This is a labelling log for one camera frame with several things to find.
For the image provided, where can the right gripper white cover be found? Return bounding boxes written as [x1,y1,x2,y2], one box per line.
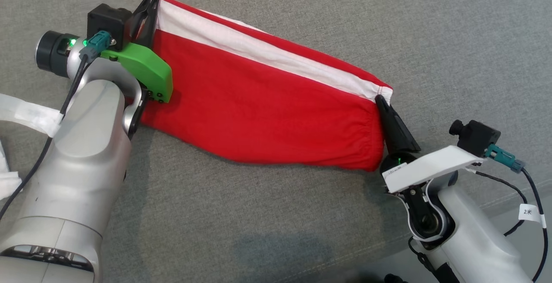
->
[375,94,486,194]

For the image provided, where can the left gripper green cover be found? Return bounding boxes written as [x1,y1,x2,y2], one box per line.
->
[101,0,174,104]

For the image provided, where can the red shorts number 23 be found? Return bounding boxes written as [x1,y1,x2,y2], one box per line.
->
[138,0,393,172]

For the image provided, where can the white tape wrap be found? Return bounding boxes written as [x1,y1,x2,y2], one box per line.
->
[0,93,63,201]

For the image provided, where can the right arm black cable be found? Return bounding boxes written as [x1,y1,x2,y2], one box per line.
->
[466,144,548,283]

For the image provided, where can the white cable label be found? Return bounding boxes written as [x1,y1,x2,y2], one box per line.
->
[518,204,545,227]

